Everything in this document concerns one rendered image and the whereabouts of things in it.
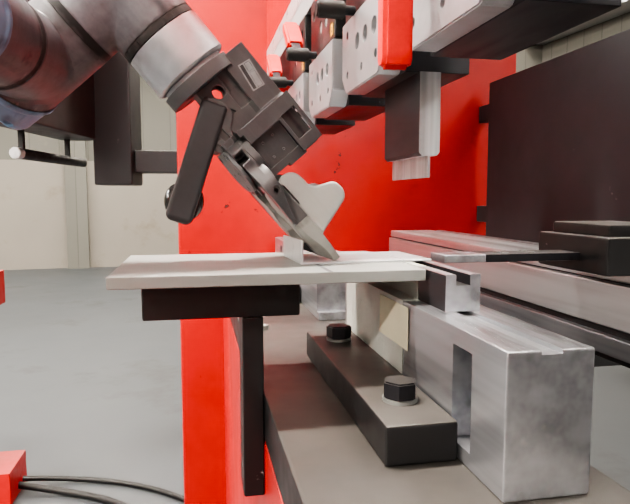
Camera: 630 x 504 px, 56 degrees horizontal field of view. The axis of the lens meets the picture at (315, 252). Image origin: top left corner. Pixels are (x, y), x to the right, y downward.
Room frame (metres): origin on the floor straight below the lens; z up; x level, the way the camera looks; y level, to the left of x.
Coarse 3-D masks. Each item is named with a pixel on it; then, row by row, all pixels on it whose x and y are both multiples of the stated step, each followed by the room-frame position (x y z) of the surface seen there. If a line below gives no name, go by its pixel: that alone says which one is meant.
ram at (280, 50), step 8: (272, 0) 1.32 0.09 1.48; (280, 0) 1.20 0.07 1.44; (288, 0) 1.10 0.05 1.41; (304, 0) 0.94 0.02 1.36; (312, 0) 0.88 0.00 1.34; (272, 8) 1.32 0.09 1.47; (280, 8) 1.20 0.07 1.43; (304, 8) 0.94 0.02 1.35; (272, 16) 1.32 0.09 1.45; (280, 16) 1.20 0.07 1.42; (296, 16) 1.02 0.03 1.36; (272, 24) 1.32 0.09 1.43; (272, 32) 1.32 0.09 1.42; (280, 40) 1.20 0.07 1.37; (280, 48) 1.20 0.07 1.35; (280, 56) 1.21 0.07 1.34; (288, 64) 1.28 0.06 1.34; (288, 72) 1.36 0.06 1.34
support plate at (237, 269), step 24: (144, 264) 0.54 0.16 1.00; (168, 264) 0.54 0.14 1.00; (192, 264) 0.54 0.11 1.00; (216, 264) 0.54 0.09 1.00; (240, 264) 0.54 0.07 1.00; (264, 264) 0.54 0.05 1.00; (288, 264) 0.54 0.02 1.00; (312, 264) 0.54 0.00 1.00; (336, 264) 0.54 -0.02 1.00; (360, 264) 0.54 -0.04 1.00; (384, 264) 0.54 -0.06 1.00; (408, 264) 0.54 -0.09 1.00; (120, 288) 0.46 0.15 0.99; (144, 288) 0.46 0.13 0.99
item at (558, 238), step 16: (560, 224) 0.66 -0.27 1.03; (576, 224) 0.63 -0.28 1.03; (592, 224) 0.61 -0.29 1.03; (608, 224) 0.59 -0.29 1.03; (624, 224) 0.59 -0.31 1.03; (544, 240) 0.67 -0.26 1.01; (560, 240) 0.64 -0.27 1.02; (576, 240) 0.62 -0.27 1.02; (592, 240) 0.59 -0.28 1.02; (608, 240) 0.57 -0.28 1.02; (624, 240) 0.57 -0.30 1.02; (432, 256) 0.61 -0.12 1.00; (448, 256) 0.58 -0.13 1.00; (464, 256) 0.59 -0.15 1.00; (480, 256) 0.59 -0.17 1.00; (496, 256) 0.59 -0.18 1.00; (512, 256) 0.60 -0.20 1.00; (528, 256) 0.60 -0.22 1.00; (544, 256) 0.60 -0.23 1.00; (560, 256) 0.61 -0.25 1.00; (576, 256) 0.61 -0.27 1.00; (592, 256) 0.59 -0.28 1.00; (608, 256) 0.57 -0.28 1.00; (624, 256) 0.57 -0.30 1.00; (592, 272) 0.59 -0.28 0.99; (608, 272) 0.57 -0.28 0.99; (624, 272) 0.57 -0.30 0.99
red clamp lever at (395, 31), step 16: (384, 0) 0.42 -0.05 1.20; (400, 0) 0.42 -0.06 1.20; (384, 16) 0.42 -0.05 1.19; (400, 16) 0.42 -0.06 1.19; (384, 32) 0.42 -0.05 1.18; (400, 32) 0.42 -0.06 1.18; (384, 48) 0.42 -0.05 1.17; (400, 48) 0.42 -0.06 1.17; (384, 64) 0.43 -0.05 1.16; (400, 64) 0.43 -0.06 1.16
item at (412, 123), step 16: (416, 80) 0.56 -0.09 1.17; (432, 80) 0.55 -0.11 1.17; (400, 96) 0.60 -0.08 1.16; (416, 96) 0.55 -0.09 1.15; (432, 96) 0.55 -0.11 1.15; (400, 112) 0.60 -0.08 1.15; (416, 112) 0.55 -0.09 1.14; (432, 112) 0.55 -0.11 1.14; (400, 128) 0.60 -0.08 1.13; (416, 128) 0.55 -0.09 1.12; (432, 128) 0.55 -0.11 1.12; (400, 144) 0.60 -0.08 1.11; (416, 144) 0.55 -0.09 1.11; (432, 144) 0.55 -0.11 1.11; (400, 160) 0.62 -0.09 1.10; (416, 160) 0.58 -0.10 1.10; (400, 176) 0.62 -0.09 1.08; (416, 176) 0.58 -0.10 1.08
